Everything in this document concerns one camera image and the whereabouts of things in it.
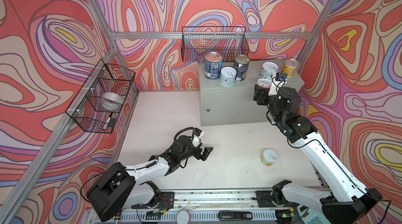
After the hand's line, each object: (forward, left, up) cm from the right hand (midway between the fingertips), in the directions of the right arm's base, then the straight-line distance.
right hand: (263, 89), depth 69 cm
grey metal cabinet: (+8, +13, -18) cm, 23 cm away
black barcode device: (-44, +15, -33) cm, 56 cm away
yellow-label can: (-19, -7, -33) cm, 38 cm away
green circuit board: (-42, +53, -39) cm, 78 cm away
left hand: (-12, +25, -28) cm, 39 cm away
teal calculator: (-44, -18, -35) cm, 59 cm away
